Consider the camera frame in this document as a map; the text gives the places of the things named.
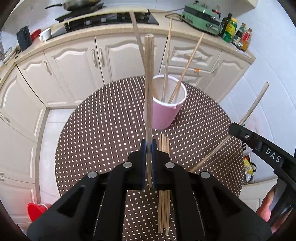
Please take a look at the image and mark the lone wooden chopstick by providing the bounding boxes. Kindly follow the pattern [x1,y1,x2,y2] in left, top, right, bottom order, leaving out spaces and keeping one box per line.
[129,11,145,70]

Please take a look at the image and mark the person's right hand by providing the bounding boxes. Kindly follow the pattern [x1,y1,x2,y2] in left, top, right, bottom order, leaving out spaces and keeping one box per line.
[256,185,290,233]

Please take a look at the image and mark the red plastic basin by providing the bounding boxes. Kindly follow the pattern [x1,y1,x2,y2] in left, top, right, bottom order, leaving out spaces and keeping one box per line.
[27,203,48,222]

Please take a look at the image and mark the brown polka dot tablecloth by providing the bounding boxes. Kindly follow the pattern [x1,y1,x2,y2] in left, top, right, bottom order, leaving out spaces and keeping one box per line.
[55,76,231,240]

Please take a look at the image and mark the pink cylindrical utensil holder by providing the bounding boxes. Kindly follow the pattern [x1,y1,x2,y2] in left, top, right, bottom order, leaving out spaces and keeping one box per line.
[152,75,188,130]

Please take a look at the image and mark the dark soy sauce bottle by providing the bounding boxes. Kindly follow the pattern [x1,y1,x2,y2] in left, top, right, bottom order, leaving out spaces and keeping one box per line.
[232,23,246,46]

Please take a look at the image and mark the red label sauce bottle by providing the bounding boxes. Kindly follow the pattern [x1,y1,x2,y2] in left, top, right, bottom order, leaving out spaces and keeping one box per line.
[238,28,252,52]

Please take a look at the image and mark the green yellow bottle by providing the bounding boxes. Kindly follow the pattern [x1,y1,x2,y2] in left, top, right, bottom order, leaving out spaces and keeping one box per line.
[222,18,238,43]

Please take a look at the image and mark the dark oil bottle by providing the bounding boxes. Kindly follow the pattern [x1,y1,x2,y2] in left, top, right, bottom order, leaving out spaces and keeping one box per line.
[219,13,232,37]

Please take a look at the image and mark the green electric grill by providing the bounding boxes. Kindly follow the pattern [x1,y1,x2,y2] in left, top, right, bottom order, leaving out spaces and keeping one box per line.
[181,3,221,36]

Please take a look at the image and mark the stacked bowls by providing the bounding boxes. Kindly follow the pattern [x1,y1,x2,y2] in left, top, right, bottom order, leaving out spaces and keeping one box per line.
[1,45,20,64]

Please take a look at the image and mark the white mug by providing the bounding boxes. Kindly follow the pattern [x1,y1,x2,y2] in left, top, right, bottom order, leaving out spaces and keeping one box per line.
[39,28,52,42]

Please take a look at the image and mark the black knife block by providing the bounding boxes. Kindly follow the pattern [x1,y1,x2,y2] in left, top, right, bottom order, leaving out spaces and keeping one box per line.
[16,26,33,51]

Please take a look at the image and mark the red container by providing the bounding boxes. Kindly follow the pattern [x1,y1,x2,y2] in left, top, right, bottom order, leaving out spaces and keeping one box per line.
[31,29,41,41]

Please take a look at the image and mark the wooden cutting board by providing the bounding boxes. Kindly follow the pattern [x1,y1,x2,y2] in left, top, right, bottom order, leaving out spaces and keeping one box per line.
[55,6,149,24]

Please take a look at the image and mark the black gas stove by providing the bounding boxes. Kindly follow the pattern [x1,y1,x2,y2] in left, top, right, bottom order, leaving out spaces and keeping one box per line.
[50,3,159,38]

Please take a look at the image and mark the steel wok with lid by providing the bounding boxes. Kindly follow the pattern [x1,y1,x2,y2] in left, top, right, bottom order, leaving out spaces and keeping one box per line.
[45,0,101,11]

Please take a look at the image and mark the black power cable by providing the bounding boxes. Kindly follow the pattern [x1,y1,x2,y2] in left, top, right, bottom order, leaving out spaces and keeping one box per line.
[147,7,186,23]

